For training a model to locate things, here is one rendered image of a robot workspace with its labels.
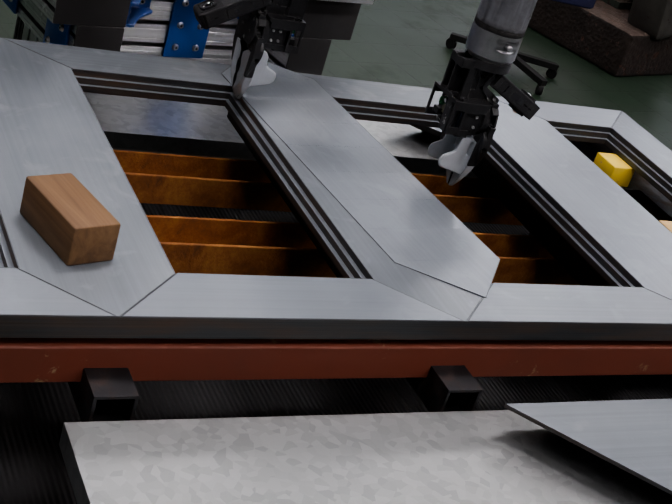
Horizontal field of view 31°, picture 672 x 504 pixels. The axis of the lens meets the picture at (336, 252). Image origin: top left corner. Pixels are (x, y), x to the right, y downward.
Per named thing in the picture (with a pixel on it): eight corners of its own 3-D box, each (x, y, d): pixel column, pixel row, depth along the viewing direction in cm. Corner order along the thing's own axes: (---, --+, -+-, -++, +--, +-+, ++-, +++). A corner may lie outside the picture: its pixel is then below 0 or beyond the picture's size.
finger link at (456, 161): (423, 182, 185) (443, 127, 181) (456, 184, 188) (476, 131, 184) (432, 192, 183) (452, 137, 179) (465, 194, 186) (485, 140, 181)
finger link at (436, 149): (414, 172, 188) (433, 118, 183) (447, 174, 190) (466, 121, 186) (423, 182, 185) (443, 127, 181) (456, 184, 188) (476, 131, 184)
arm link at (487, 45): (507, 21, 180) (535, 43, 174) (496, 49, 182) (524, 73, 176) (464, 14, 176) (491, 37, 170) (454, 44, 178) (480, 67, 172)
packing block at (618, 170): (627, 187, 227) (636, 169, 225) (606, 185, 225) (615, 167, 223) (610, 171, 232) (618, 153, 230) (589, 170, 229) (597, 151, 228)
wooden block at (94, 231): (113, 260, 140) (122, 223, 138) (66, 267, 136) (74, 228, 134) (64, 208, 147) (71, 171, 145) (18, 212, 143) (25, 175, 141)
